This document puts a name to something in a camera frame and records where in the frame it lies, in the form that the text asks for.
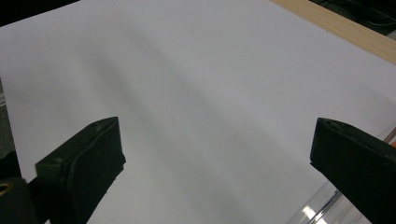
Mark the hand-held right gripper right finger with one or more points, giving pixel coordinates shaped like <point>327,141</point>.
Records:
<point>358,165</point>

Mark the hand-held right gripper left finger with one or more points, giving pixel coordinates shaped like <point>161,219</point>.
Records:
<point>81,161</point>

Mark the clear plastic bin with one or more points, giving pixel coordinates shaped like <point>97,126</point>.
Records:
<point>314,214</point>

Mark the white table sheet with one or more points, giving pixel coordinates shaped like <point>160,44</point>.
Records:
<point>202,77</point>

